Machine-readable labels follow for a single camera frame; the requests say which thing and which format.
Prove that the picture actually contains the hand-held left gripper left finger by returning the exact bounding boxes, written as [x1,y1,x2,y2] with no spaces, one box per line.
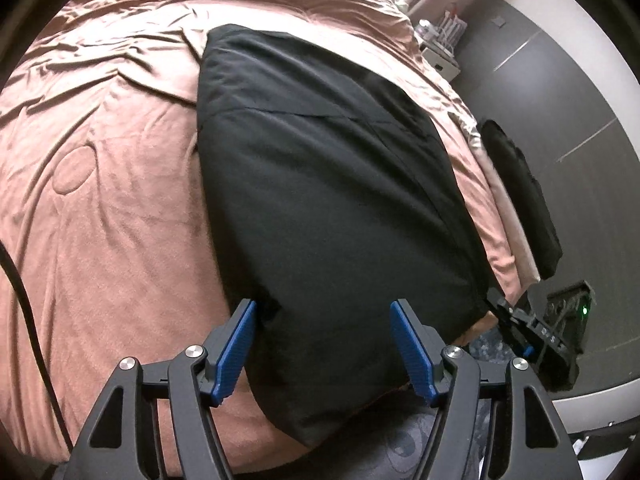
[70,298,258,480]

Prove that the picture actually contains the black cable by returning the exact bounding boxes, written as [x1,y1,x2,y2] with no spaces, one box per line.
[0,245,76,456]

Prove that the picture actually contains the dark grey wardrobe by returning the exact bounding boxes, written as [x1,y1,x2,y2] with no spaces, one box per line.
[450,0,640,351]

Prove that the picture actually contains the beige bed sheet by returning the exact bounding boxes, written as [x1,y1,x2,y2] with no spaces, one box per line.
[450,105,543,286]

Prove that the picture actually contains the black fuzzy cloth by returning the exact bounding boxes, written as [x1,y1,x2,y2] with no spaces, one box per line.
[479,119,563,281]

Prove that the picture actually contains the large black garment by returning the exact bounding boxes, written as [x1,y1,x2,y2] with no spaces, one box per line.
[195,23,498,448]

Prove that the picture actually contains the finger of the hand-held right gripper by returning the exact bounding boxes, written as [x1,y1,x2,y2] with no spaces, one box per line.
[485,287,533,361]

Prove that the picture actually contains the grey patterned cloth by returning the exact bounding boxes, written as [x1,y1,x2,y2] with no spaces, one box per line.
[345,330,511,480]

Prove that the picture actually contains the white drawer cabinet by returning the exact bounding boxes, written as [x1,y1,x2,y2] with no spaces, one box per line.
[417,35,461,81]

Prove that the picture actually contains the pink blanket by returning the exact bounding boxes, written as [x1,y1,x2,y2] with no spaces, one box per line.
[0,0,518,466]

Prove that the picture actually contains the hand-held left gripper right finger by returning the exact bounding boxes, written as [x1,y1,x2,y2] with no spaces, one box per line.
[389,298,576,480]

